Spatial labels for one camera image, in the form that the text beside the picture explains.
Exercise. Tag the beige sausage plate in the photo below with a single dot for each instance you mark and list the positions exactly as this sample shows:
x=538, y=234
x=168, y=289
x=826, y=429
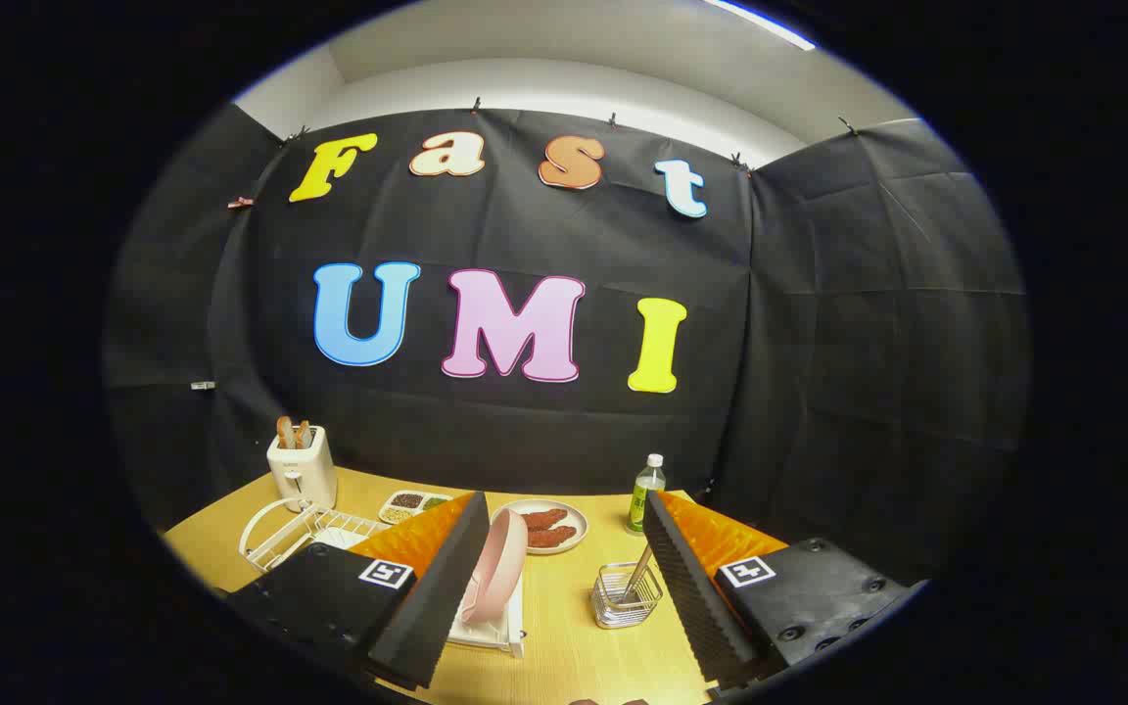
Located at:
x=515, y=512

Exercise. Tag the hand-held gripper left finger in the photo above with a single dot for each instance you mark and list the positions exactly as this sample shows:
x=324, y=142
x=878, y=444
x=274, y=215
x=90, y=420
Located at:
x=427, y=607

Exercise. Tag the brown sausage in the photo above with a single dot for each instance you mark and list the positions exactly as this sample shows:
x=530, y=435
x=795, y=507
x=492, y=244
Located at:
x=544, y=518
x=552, y=537

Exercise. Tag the green drink bottle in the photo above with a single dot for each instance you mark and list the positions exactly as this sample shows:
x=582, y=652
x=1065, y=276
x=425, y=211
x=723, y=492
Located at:
x=644, y=499

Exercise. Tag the white divided condiment dish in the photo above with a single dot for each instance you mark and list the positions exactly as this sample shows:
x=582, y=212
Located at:
x=398, y=517

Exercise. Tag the toasted bread slice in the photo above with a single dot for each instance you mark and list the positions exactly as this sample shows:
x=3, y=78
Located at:
x=304, y=436
x=285, y=433

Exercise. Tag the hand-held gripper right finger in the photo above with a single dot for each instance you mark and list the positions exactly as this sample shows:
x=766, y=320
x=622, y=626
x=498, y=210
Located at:
x=696, y=597

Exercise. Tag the white toaster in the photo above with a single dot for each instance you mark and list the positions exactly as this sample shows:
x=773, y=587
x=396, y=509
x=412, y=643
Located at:
x=305, y=475

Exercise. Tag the pink plate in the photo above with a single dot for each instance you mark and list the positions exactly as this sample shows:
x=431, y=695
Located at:
x=500, y=573

